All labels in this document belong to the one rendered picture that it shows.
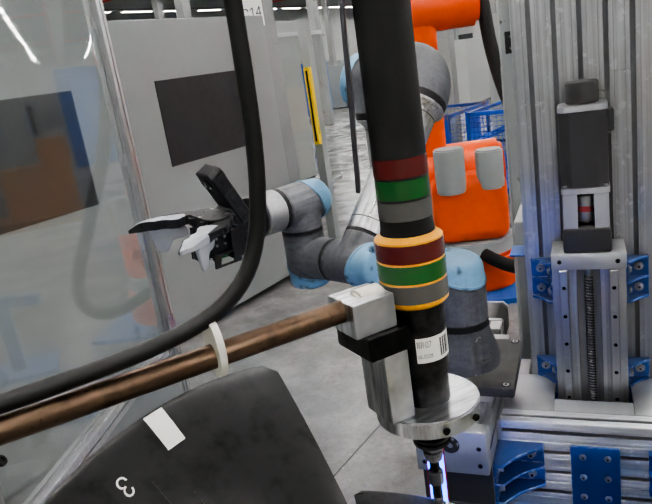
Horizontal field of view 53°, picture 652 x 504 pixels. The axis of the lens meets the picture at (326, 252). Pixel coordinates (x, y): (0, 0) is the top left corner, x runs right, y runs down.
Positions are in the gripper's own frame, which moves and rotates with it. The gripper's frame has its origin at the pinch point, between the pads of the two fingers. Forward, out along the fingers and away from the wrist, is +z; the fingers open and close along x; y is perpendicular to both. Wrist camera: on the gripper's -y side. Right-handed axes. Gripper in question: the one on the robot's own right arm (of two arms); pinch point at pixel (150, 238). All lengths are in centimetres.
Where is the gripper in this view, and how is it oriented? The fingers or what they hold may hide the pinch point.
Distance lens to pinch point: 102.0
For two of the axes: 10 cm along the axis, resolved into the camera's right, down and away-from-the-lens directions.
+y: 0.5, 9.3, 3.7
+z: -7.2, 2.9, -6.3
